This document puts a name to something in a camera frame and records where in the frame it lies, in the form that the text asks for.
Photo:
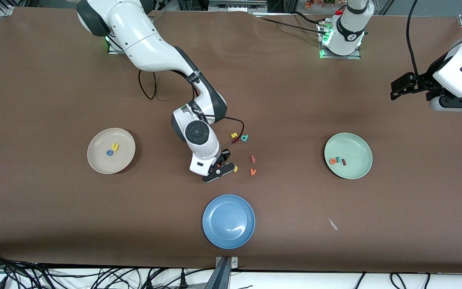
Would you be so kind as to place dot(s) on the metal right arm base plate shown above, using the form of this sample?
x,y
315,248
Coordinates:
x,y
112,50

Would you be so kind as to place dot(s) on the green round plate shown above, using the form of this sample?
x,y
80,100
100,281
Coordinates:
x,y
353,148

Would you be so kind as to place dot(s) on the blue round plate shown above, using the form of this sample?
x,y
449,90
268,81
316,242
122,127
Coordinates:
x,y
228,221

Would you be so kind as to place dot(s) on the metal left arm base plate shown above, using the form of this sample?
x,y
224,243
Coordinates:
x,y
335,57

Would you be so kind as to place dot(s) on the grey metal camera bracket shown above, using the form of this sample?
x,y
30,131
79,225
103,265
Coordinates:
x,y
225,273

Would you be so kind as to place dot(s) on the white paper scrap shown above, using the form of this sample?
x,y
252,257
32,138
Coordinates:
x,y
332,224

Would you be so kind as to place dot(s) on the grey power strip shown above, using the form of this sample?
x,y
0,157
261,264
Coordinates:
x,y
235,6

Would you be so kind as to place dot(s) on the beige round plate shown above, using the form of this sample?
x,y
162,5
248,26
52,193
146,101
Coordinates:
x,y
124,160

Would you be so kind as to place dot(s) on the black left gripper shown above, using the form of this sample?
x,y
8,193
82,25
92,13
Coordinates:
x,y
424,81

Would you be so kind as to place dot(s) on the orange flower decoration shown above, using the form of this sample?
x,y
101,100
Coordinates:
x,y
319,3

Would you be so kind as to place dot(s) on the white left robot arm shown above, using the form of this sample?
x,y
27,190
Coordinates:
x,y
349,24

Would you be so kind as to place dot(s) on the yellow foam letter h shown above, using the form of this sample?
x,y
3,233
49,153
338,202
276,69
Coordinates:
x,y
114,147

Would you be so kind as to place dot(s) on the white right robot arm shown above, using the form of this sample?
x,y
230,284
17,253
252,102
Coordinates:
x,y
142,36

